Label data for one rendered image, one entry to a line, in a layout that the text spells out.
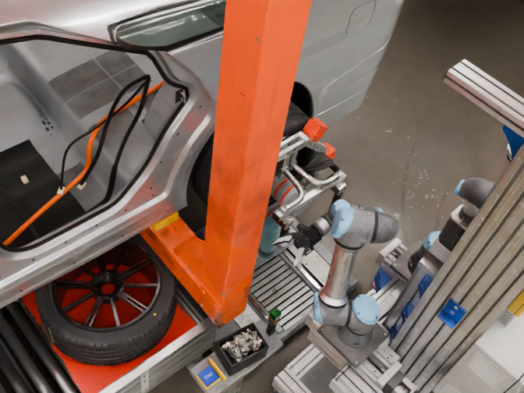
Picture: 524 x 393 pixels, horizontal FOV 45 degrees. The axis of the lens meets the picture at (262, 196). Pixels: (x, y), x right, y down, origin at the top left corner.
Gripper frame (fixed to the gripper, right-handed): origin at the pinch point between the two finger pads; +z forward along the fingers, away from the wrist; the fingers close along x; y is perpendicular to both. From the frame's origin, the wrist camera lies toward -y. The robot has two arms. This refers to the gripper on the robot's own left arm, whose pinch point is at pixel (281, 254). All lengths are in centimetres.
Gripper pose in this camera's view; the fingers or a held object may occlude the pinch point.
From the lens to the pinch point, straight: 272.8
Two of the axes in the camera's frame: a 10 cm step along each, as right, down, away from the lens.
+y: 2.2, 6.1, 7.6
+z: -7.8, 5.8, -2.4
